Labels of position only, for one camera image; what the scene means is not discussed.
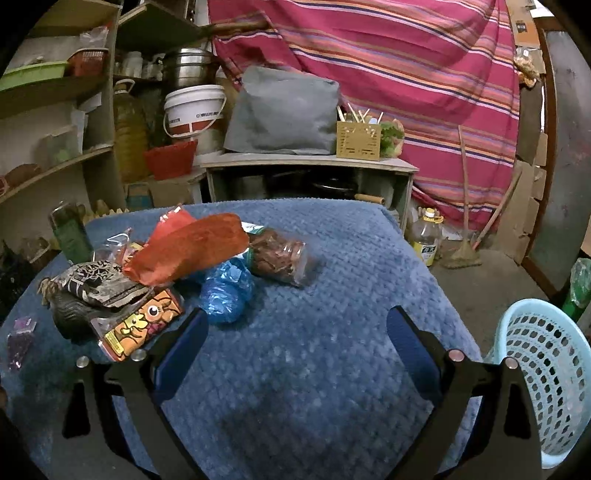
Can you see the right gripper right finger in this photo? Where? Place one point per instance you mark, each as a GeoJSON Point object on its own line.
{"type": "Point", "coordinates": [504, 442]}

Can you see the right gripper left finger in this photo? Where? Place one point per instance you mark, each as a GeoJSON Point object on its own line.
{"type": "Point", "coordinates": [93, 442]}

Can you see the orange cartoon snack wrapper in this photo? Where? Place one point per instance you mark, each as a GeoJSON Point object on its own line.
{"type": "Point", "coordinates": [121, 334]}

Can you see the black white patterned wrapper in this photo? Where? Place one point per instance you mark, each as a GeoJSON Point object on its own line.
{"type": "Point", "coordinates": [88, 299]}

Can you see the orange red plastic bag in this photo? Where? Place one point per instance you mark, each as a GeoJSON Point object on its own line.
{"type": "Point", "coordinates": [181, 245]}

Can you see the light blue plastic basket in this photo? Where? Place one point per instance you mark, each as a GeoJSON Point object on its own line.
{"type": "Point", "coordinates": [554, 356]}

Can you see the blue plastic bag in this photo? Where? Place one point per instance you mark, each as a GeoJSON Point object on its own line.
{"type": "Point", "coordinates": [225, 290]}

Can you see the purple small packet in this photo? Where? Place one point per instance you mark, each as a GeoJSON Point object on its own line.
{"type": "Point", "coordinates": [19, 340]}

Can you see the clear plastic wrapper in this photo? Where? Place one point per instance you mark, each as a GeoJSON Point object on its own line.
{"type": "Point", "coordinates": [117, 249]}

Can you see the blue knitted table cloth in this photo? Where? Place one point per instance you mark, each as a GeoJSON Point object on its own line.
{"type": "Point", "coordinates": [305, 385]}

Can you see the green tea jar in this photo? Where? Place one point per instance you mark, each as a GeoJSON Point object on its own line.
{"type": "Point", "coordinates": [70, 233]}

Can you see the yellow egg tray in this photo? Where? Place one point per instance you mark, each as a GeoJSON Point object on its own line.
{"type": "Point", "coordinates": [102, 210]}

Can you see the clear jar with nuts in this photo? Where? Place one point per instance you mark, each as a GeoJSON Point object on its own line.
{"type": "Point", "coordinates": [274, 256]}

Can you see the broom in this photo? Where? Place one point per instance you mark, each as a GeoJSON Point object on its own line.
{"type": "Point", "coordinates": [464, 256]}

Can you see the low wooden table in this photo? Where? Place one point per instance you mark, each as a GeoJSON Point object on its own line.
{"type": "Point", "coordinates": [248, 176]}

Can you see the red plastic basket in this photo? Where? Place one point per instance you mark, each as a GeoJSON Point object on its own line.
{"type": "Point", "coordinates": [171, 161]}

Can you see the clear oil bottle yellow cap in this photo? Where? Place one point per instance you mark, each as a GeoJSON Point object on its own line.
{"type": "Point", "coordinates": [426, 235]}

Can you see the wooden corner shelf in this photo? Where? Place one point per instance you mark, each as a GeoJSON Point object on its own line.
{"type": "Point", "coordinates": [57, 133]}

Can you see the white plastic bucket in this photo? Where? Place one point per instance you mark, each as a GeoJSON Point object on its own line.
{"type": "Point", "coordinates": [192, 110]}

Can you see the grey cloth cover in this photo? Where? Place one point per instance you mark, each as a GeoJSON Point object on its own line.
{"type": "Point", "coordinates": [284, 112]}

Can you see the steel pot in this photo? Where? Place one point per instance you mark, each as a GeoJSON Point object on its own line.
{"type": "Point", "coordinates": [187, 67]}

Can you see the yellow utensil holder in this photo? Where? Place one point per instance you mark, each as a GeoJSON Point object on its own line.
{"type": "Point", "coordinates": [359, 141]}

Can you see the green plastic basin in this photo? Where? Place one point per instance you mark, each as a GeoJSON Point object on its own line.
{"type": "Point", "coordinates": [32, 74]}

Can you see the red striped curtain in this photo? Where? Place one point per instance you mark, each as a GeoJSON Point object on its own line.
{"type": "Point", "coordinates": [444, 69]}

